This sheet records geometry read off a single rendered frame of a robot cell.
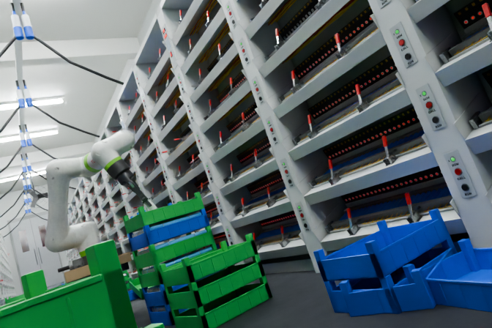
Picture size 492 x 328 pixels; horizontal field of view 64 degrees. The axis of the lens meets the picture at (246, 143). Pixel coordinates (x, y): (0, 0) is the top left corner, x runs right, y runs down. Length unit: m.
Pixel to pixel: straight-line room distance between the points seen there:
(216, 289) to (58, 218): 1.22
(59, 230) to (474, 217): 1.97
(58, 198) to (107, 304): 1.99
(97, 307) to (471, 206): 0.98
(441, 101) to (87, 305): 0.98
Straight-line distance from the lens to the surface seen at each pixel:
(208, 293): 1.38
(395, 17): 1.21
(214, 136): 2.29
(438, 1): 1.16
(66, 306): 0.35
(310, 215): 1.60
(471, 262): 1.13
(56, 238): 2.41
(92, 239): 2.48
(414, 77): 1.18
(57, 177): 2.29
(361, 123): 1.32
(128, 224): 1.82
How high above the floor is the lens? 0.30
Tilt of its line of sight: 10 degrees up
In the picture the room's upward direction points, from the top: 19 degrees counter-clockwise
